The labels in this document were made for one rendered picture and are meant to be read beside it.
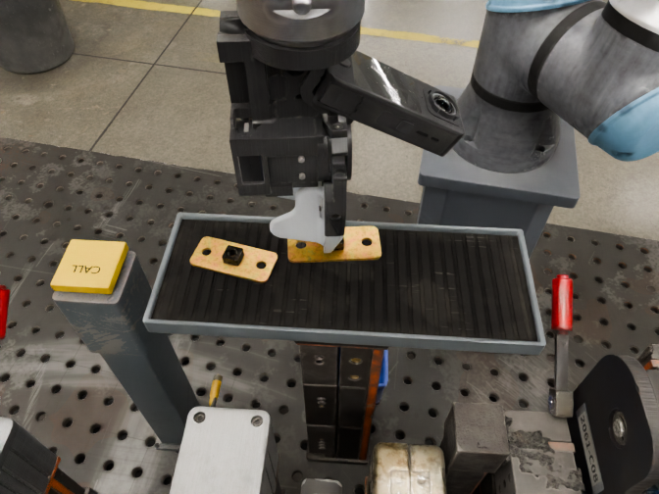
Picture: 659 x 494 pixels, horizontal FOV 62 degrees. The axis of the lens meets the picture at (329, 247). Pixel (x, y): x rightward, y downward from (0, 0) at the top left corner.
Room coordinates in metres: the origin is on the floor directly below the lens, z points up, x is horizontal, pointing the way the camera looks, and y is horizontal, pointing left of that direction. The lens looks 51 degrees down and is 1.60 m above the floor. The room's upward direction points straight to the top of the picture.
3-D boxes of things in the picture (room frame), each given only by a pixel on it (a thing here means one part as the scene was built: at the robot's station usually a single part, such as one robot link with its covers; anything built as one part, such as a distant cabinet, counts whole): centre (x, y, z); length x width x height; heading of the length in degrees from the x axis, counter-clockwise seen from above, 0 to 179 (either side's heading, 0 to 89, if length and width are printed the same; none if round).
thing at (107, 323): (0.33, 0.24, 0.92); 0.08 x 0.08 x 0.44; 86
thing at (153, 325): (0.32, -0.02, 1.16); 0.37 x 0.14 x 0.02; 86
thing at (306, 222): (0.29, 0.02, 1.27); 0.06 x 0.03 x 0.09; 93
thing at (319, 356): (0.32, -0.02, 0.92); 0.10 x 0.08 x 0.45; 86
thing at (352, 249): (0.31, 0.00, 1.22); 0.08 x 0.04 x 0.01; 93
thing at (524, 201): (0.60, -0.24, 0.90); 0.21 x 0.21 x 0.40; 78
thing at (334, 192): (0.29, 0.00, 1.31); 0.05 x 0.02 x 0.09; 3
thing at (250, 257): (0.34, 0.10, 1.17); 0.08 x 0.04 x 0.01; 73
